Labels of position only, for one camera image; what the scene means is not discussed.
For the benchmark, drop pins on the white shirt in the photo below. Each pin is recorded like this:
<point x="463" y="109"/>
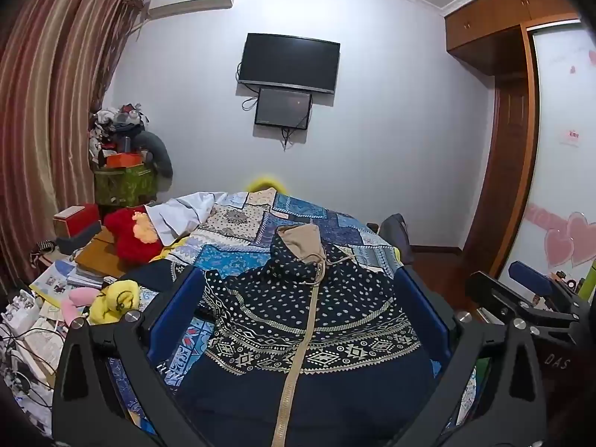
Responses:
<point x="186" y="209"/>

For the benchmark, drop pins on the black white striped cloth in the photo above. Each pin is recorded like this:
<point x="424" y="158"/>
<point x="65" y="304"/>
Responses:
<point x="43" y="249"/>

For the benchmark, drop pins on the small black wall monitor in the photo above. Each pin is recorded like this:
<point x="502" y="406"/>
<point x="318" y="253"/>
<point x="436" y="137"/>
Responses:
<point x="283" y="108"/>

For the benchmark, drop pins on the dark grey box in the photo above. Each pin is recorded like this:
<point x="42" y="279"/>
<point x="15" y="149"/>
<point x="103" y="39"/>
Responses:
<point x="77" y="242"/>

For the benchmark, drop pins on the blue patchwork quilt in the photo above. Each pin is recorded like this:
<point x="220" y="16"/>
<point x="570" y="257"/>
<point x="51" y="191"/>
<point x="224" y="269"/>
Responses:
<point x="302" y="214"/>

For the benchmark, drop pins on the red plush toy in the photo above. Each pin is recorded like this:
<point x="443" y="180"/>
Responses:
<point x="125" y="237"/>

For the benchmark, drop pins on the green bottle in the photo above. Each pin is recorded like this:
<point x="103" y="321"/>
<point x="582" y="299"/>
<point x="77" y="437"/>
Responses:
<point x="589" y="281"/>

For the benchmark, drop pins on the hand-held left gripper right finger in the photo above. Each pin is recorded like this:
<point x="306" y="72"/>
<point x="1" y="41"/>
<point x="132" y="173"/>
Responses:
<point x="421" y="309"/>

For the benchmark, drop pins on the red box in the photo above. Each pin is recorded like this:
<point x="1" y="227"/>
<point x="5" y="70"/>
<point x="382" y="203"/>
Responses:
<point x="77" y="219"/>

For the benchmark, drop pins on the yellow fluffy item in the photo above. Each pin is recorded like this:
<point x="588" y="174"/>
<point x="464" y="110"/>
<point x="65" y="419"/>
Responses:
<point x="263" y="182"/>

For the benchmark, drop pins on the green patterned box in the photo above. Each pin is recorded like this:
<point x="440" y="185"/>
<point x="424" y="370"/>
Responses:
<point x="123" y="186"/>

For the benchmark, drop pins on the grey plush toy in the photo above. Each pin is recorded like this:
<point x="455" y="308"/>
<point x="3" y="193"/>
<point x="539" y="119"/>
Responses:
<point x="158" y="149"/>

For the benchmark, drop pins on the black wall television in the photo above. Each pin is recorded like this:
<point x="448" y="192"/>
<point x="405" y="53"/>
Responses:
<point x="288" y="63"/>

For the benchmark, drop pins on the wooden wardrobe with white door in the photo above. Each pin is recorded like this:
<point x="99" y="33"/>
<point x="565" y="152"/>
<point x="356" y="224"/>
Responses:
<point x="558" y="125"/>

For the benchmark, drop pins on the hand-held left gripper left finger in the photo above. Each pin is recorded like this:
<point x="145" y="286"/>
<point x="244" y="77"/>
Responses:
<point x="179" y="316"/>

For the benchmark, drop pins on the navy patterned hooded jacket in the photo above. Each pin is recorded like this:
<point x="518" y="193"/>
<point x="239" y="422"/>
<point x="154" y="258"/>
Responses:
<point x="288" y="298"/>

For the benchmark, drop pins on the pink plush toy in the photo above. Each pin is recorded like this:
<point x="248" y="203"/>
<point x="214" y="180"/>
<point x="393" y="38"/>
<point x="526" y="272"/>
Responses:
<point x="77" y="300"/>

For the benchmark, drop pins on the striped brown curtain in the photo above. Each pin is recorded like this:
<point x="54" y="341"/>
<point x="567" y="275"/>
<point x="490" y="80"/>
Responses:
<point x="51" y="79"/>

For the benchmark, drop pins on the yellow plush toy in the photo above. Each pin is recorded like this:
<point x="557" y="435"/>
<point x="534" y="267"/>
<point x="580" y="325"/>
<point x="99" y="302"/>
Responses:
<point x="111" y="302"/>

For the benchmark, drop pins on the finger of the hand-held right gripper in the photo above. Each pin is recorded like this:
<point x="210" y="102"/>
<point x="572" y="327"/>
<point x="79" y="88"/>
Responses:
<point x="528" y="275"/>
<point x="498" y="293"/>

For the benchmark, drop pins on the pile of mixed clothes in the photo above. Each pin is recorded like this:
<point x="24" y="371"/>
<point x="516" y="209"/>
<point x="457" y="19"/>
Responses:
<point x="114" y="123"/>

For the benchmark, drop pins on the brown wooden board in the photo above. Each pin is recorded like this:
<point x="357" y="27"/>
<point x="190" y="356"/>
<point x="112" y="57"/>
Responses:
<point x="98" y="254"/>

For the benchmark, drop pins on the stack of magazines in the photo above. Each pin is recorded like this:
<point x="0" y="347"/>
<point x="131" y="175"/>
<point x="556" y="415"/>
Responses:
<point x="56" y="279"/>

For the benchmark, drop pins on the dark grey cloth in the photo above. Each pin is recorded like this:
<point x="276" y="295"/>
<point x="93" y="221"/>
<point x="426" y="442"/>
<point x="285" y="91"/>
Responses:
<point x="396" y="233"/>

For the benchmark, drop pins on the orange box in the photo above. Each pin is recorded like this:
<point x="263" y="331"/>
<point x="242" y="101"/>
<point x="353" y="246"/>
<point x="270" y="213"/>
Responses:
<point x="123" y="160"/>

